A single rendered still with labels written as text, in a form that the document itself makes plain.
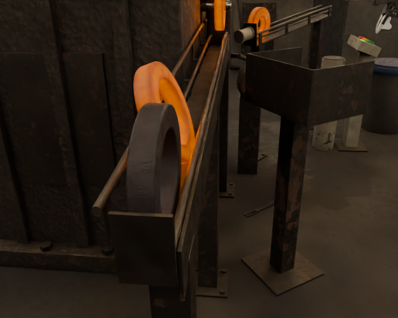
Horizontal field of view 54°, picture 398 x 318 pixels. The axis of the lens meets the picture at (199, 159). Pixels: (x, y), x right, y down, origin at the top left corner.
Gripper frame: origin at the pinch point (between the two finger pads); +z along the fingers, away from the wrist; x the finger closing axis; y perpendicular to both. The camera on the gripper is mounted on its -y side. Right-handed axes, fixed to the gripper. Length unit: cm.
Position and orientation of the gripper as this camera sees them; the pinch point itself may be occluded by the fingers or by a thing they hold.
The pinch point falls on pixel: (376, 30)
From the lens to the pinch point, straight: 225.5
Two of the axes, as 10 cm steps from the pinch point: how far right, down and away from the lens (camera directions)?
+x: 1.1, -4.2, 9.0
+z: -3.2, 8.4, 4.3
